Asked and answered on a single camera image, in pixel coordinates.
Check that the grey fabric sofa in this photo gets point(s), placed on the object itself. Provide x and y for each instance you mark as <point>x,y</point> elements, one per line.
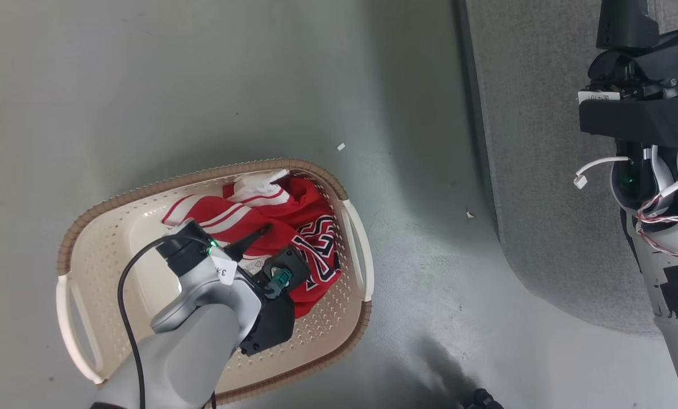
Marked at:
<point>543,170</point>

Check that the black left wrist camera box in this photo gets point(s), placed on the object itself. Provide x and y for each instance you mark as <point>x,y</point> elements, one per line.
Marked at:
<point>273,318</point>

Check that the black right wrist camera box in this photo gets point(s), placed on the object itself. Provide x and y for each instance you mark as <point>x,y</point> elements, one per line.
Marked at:
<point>640,120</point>

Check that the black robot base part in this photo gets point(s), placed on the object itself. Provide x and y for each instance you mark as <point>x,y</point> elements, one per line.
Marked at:
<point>482,400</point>

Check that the beige perforated laundry basket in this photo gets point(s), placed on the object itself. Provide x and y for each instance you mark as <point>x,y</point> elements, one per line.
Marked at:
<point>117,250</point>

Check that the white label on left arm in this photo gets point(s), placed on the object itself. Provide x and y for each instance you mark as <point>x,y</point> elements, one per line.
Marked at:
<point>225,270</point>

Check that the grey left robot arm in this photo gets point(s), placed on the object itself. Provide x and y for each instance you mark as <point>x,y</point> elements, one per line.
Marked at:
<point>185,352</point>

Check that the white label on right gripper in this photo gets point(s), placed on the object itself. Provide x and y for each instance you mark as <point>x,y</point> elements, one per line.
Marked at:
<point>599,96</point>

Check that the red and white jersey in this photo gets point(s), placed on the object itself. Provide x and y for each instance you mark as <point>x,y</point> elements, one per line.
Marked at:
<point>293,221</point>

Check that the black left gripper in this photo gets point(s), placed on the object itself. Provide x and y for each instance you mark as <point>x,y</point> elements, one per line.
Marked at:
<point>185,250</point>

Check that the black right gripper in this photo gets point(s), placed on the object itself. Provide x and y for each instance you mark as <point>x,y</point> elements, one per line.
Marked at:
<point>645,68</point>

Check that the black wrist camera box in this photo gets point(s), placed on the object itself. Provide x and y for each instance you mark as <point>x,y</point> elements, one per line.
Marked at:
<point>273,318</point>
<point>640,120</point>

